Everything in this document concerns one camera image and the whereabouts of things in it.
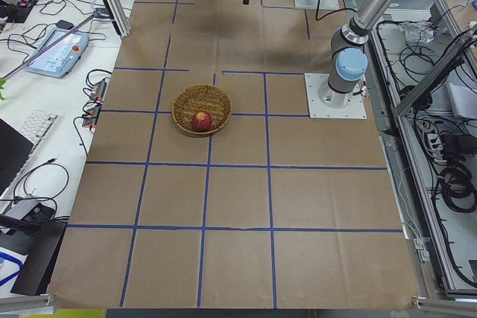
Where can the orange usb hub lower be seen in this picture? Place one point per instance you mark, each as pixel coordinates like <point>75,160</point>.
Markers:
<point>90,119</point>

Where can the orange usb hub upper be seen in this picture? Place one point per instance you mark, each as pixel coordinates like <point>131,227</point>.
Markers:
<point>98,90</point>

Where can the orange usb hub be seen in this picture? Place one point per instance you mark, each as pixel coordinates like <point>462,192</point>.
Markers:
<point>90,119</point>
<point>98,90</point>

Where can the white keyboard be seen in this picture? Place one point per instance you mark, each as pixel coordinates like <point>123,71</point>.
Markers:
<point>37,125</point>

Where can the woven wicker basket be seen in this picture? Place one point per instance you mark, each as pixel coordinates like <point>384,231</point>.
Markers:
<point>201,97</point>

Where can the dark red apple in basket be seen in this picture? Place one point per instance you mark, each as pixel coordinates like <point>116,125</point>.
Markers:
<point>202,121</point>

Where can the grey docking hub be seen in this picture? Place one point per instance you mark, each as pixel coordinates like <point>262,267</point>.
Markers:
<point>20,210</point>

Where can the teach pendant upper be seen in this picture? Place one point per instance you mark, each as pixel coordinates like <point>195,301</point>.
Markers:
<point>60,59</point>

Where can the metal rod with green tip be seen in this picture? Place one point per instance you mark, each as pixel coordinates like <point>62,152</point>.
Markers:
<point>54,37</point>

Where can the black laptop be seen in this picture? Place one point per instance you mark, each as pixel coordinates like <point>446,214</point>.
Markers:
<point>15,150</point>

